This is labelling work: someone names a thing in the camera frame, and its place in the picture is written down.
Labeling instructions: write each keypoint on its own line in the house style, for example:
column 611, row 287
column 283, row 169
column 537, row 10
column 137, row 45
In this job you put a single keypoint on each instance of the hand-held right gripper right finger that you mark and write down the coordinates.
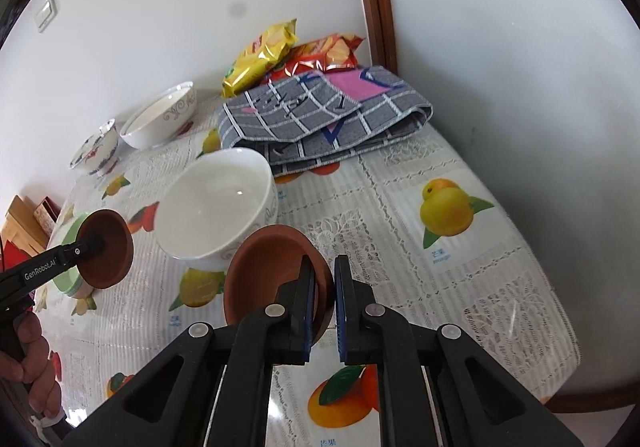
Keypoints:
column 342, row 309

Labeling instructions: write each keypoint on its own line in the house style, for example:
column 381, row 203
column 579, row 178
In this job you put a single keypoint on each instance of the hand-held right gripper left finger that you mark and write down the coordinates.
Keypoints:
column 309, row 309

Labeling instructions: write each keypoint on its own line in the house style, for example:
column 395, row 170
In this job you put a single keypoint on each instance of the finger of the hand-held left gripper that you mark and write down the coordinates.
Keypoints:
column 85, row 248

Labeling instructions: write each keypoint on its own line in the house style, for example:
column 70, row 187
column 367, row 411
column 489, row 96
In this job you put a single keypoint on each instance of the small brown bowl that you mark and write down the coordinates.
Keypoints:
column 110, row 249
column 260, row 272

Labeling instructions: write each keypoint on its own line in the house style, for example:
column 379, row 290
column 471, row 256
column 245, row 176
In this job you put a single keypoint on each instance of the person's left hand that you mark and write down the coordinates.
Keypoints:
column 42, row 367

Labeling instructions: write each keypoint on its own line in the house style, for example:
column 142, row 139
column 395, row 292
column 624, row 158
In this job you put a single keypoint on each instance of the red paper bag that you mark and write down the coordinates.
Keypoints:
column 11, row 258

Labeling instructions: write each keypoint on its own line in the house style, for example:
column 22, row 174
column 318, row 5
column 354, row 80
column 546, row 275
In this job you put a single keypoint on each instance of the green square plate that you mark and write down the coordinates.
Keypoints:
column 70, row 274

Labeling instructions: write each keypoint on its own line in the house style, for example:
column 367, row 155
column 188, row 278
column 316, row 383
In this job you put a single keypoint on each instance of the wooden chair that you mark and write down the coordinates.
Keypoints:
column 22, row 224

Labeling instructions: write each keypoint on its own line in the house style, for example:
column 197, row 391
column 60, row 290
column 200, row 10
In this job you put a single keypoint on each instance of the fruit printed lace tablecloth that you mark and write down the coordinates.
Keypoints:
column 400, row 252

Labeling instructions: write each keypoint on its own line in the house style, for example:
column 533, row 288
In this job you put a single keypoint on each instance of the blue patterned white bowl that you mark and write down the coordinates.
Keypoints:
column 95, row 152

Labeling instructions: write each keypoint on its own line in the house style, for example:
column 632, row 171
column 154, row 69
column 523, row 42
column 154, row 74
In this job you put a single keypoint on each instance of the plain white bowl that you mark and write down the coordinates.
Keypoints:
column 215, row 212

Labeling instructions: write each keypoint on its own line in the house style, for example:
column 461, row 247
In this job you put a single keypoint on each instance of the large white patterned bowl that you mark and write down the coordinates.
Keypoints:
column 160, row 119

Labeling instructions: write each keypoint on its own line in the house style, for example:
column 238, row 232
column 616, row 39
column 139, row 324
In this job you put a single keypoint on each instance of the grey checked cloth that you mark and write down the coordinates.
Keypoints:
column 320, row 127

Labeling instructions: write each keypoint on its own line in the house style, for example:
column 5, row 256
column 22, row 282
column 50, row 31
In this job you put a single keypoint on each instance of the yellow chip bag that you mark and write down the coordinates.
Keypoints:
column 260, row 59

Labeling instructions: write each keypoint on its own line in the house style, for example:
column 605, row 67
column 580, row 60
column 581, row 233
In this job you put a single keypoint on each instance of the red chip bag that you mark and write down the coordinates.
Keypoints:
column 325, row 54

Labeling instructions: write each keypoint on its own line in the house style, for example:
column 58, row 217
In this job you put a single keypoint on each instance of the white light switch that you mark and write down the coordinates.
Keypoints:
column 46, row 13

